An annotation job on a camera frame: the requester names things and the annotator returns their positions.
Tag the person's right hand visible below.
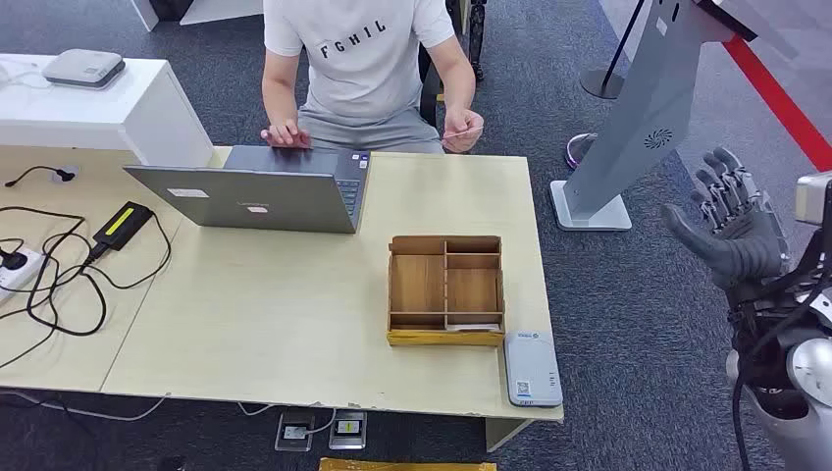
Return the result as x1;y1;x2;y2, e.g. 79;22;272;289
260;119;313;150

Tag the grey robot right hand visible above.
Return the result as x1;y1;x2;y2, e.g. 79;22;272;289
661;146;791;291

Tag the person's left hand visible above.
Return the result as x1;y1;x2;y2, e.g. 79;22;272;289
442;107;486;155

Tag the wooden compartment box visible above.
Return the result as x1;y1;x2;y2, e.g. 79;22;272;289
387;235;507;347

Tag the grey card reader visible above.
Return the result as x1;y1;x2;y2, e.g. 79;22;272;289
503;330;565;409

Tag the person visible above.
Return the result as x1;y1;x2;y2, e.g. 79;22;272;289
259;0;486;155

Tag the grey laptop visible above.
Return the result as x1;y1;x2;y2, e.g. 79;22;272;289
123;144;372;236

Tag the black metal stand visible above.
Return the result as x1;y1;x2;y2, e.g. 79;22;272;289
444;0;488;82

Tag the purple round base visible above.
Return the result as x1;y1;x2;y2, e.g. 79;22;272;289
565;131;599;171

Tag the white furniture base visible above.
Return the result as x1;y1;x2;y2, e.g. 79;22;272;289
130;0;265;32

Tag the white cabinet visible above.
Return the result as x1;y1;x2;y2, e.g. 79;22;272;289
0;53;216;169

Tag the grey kiosk stand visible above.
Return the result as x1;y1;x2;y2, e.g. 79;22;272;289
548;0;801;233

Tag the black power adapter yellow label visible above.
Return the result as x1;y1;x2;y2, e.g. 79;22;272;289
92;201;155;252

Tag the grey flat device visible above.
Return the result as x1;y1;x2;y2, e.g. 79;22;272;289
41;48;127;90

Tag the white power strip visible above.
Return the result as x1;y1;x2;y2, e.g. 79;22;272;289
0;246;47;305

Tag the floor socket with white plug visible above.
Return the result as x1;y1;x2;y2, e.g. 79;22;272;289
275;409;317;453

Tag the floor socket with yellow label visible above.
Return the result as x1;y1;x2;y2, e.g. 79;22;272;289
328;410;369;451

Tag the beige desk leg panel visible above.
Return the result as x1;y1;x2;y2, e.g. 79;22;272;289
484;415;536;453

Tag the yellow orange floor tape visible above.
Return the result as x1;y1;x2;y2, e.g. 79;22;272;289
318;457;498;471

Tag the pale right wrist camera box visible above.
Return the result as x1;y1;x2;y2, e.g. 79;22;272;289
796;172;832;229

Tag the black stanchion post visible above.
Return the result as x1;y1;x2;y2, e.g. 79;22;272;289
580;0;648;100

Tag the thin black adapter cable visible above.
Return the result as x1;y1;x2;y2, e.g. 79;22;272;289
0;211;174;371

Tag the black cable with plug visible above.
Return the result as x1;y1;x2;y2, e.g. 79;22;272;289
5;165;75;189

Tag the thick black power cable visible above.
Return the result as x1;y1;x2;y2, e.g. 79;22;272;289
0;206;109;340

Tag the white floor cable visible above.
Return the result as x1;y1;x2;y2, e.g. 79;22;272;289
0;389;172;423

